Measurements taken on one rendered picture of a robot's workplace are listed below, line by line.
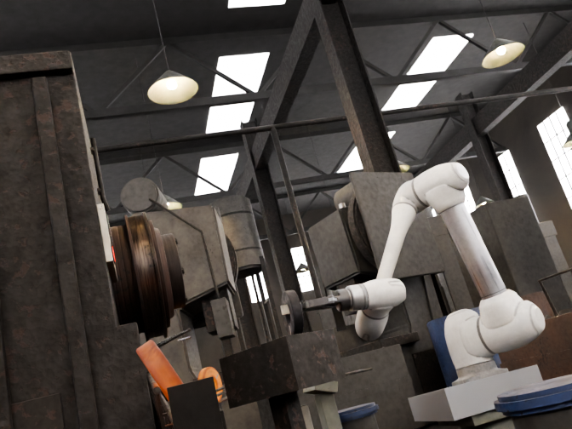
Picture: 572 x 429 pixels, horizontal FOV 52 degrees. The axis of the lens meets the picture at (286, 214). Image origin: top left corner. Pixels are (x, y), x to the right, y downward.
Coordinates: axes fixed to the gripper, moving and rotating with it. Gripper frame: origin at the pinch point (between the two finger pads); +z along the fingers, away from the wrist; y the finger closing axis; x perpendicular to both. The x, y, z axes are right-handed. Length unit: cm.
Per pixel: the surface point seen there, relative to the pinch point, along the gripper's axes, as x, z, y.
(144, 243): 31, 45, 4
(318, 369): -22.8, 5.8, -37.2
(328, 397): -31, -33, 89
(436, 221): 193, -423, 614
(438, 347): -11, -197, 284
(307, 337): -14.1, 7.1, -37.8
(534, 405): -42, -43, -52
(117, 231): 39, 53, 13
